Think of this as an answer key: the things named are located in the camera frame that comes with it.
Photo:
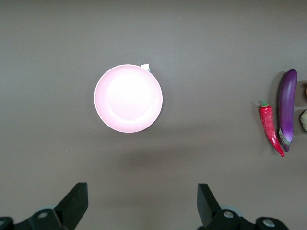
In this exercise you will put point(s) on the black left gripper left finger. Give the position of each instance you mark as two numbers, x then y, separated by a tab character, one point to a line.
67	210

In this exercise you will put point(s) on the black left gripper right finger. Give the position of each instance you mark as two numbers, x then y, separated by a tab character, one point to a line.
211	213

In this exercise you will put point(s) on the red chili pepper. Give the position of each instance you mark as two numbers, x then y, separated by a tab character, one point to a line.
269	127

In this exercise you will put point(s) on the pale round fruit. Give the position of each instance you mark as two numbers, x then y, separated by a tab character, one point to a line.
304	121

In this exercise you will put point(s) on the long purple eggplant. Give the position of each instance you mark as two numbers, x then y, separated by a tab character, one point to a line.
286	103

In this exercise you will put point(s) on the pink round plate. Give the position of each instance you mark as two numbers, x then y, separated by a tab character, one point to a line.
128	98

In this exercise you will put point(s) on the brown table cover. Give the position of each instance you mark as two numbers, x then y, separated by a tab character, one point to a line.
72	60

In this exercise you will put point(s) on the red pomegranate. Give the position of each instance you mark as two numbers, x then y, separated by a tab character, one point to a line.
306	92

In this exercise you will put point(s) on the small white paper label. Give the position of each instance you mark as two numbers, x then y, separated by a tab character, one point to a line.
145	67

